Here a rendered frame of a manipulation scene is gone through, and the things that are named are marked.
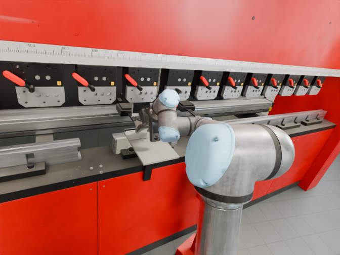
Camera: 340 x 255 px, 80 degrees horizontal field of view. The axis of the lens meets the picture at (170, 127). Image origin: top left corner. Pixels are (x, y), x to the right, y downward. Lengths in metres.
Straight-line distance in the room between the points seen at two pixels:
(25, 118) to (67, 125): 0.20
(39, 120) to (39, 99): 0.37
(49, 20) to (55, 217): 0.82
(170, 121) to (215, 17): 0.57
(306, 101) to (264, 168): 2.45
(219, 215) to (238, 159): 0.12
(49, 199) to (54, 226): 0.18
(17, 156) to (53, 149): 0.13
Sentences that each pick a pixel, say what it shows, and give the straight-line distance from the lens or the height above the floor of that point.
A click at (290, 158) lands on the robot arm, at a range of 0.44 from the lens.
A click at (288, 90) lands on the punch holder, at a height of 1.22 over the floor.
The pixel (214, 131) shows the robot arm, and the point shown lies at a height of 1.39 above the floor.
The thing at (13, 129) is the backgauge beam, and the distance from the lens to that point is 1.28.
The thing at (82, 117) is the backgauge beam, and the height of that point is 0.97.
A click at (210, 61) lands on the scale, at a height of 1.39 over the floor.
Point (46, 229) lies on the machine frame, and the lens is 1.20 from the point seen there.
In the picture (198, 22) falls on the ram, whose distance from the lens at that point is 1.03.
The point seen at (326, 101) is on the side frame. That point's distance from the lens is 2.75.
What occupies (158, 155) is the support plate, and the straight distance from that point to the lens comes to 0.93.
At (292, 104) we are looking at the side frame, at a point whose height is 0.87.
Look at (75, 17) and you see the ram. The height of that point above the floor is 1.50.
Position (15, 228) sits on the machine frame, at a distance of 1.16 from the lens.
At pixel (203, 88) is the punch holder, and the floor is 1.24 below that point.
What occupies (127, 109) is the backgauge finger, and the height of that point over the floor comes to 1.03.
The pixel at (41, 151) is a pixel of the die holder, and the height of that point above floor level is 0.96.
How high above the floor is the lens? 1.55
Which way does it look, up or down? 28 degrees down
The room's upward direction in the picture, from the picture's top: 11 degrees clockwise
